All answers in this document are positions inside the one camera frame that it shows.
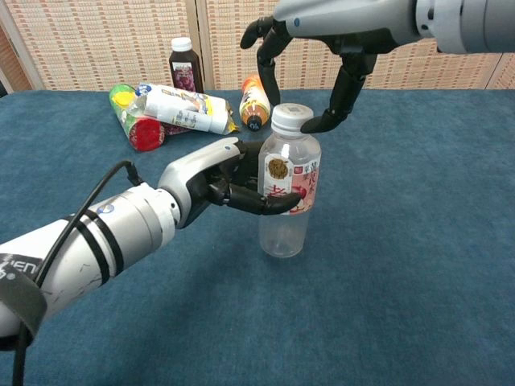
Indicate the right grey-black robot hand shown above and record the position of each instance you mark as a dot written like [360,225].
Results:
[346,20]

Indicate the left grey-black robot hand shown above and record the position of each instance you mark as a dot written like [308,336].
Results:
[189,169]

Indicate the clear bottle red-white label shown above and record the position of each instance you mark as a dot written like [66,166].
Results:
[283,237]

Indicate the left silver-white robot arm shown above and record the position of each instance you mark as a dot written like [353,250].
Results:
[133,225]

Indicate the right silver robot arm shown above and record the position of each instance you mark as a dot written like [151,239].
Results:
[470,24]

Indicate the white bottle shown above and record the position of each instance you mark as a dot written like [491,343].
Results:
[181,106]

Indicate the orange juice bottle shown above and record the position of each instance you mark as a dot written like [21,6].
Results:
[253,102]

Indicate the dark purple juice bottle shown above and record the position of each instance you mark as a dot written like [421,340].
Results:
[186,66]

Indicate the woven bamboo folding screen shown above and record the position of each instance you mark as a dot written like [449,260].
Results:
[100,40]

